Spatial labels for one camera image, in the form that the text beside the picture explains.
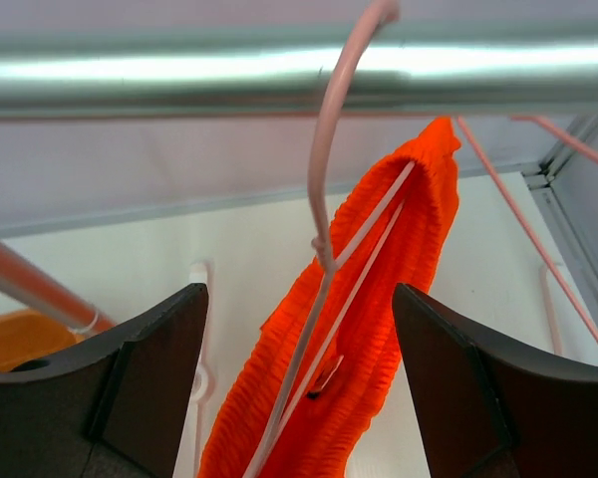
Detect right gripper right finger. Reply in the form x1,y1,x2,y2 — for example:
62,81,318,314
393,284,598,477

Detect orange plastic laundry basket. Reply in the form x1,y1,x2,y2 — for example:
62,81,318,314
0,309,85,372

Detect pink hanger of patterned shorts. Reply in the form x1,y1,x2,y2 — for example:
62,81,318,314
455,117,598,346

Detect white metal clothes rack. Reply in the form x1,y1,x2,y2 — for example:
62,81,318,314
0,19,598,478

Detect orange shorts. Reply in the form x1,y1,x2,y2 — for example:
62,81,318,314
199,117,460,477

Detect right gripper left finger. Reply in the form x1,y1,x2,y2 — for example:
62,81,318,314
0,284,209,477

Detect pink hanger of orange shorts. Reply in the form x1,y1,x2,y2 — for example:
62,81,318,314
243,1,414,477

